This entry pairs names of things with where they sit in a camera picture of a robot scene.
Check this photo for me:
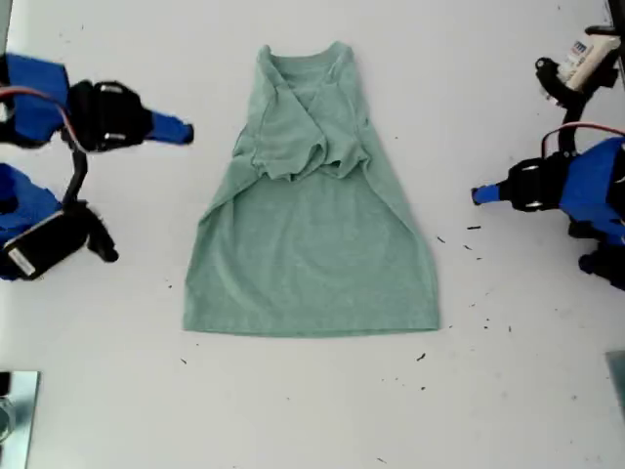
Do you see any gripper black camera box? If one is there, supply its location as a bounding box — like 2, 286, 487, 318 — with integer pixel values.
2, 208, 93, 282

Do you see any green t-shirt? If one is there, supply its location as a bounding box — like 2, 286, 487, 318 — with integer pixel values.
181, 42, 442, 339

